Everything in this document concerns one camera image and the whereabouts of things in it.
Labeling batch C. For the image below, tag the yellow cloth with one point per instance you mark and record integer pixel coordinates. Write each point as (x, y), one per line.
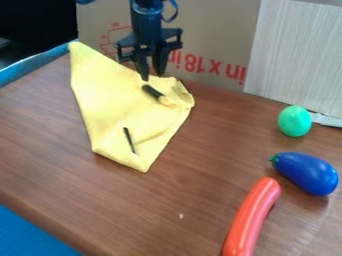
(127, 106)

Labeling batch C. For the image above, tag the cardboard box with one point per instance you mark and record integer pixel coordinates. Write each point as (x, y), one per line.
(214, 36)

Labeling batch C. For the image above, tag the green toy ball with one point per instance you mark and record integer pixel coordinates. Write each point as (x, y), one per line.
(294, 121)

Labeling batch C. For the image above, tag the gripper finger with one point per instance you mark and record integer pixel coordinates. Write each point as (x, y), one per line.
(142, 68)
(160, 61)

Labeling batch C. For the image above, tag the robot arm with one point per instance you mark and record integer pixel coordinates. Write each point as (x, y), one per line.
(145, 2)

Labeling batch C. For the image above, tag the blue toy eggplant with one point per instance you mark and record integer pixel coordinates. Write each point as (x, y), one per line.
(307, 172)

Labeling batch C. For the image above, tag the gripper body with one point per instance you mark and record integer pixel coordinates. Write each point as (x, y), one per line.
(148, 31)

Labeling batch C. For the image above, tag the orange toy sausage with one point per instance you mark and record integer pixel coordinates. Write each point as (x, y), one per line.
(251, 218)

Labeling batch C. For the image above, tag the white board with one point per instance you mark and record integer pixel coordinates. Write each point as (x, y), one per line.
(297, 56)

